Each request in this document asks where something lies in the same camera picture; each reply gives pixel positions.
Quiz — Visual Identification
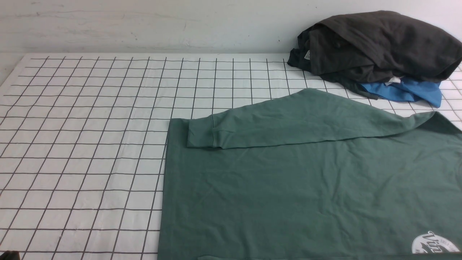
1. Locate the white grid tablecloth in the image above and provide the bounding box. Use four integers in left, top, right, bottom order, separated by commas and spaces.
0, 54, 461, 260

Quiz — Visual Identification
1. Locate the blue shirt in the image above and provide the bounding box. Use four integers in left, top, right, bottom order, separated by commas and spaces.
361, 77, 443, 108

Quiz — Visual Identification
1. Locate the green long-sleeved shirt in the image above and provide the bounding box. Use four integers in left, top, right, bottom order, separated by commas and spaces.
157, 88, 462, 260

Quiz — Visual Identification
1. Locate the dark grey shirt pile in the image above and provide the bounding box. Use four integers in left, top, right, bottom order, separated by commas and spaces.
287, 10, 462, 99

